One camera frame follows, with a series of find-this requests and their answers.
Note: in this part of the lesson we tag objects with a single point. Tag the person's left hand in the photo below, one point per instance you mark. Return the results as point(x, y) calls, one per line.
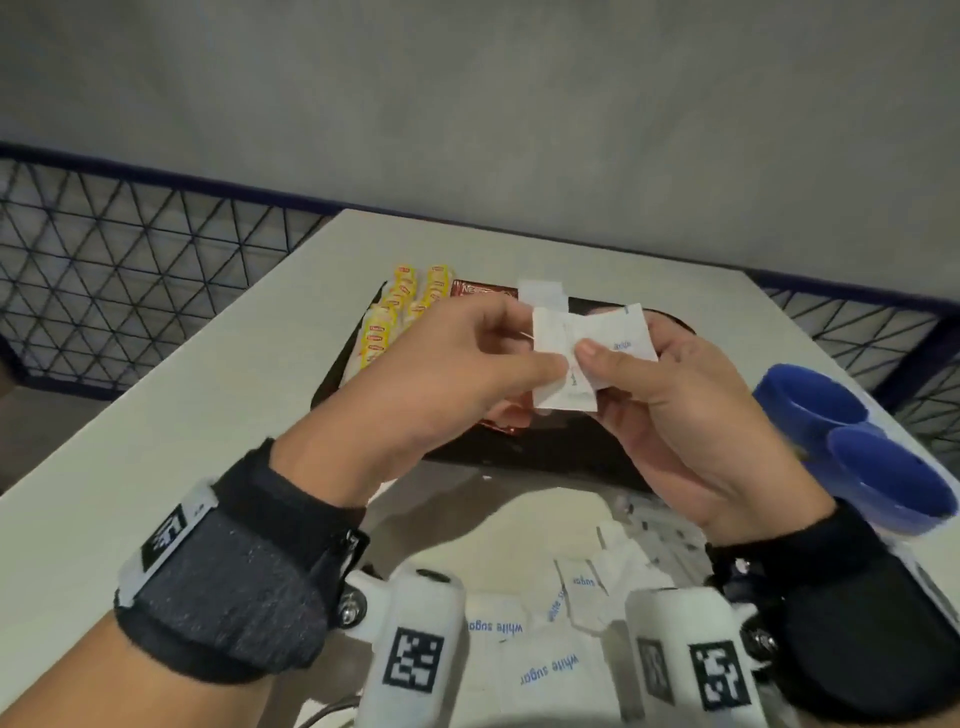
point(435, 375)

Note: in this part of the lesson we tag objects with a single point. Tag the black wrist band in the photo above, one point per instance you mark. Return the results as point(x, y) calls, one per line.
point(225, 585)
point(847, 615)

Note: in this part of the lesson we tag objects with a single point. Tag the black right wrist band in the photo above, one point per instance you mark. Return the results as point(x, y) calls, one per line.
point(847, 615)

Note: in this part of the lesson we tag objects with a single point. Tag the brown plastic tray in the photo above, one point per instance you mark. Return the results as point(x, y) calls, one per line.
point(525, 457)

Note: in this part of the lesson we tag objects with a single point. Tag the row of white sugar packets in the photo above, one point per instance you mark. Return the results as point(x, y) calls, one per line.
point(540, 292)

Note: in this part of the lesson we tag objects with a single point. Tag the white sugar packet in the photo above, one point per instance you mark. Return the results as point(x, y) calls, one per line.
point(551, 330)
point(630, 330)

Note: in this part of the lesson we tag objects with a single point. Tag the person's left forearm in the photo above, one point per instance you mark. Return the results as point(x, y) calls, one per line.
point(112, 690)

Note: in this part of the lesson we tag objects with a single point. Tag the white sugar sachets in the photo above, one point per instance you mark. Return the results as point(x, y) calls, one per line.
point(540, 667)

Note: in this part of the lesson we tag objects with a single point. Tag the black left wrist band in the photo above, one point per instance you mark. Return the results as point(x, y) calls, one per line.
point(225, 585)

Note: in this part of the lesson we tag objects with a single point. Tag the white box with marker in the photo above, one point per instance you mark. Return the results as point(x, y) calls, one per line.
point(412, 645)

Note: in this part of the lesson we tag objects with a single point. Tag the row of red Nescafe sachets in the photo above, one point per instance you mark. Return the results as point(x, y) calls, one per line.
point(480, 288)

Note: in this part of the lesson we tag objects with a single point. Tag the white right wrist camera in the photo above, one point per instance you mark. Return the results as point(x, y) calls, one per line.
point(697, 652)

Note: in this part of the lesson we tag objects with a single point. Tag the person's right hand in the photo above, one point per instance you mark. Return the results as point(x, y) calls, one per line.
point(712, 450)

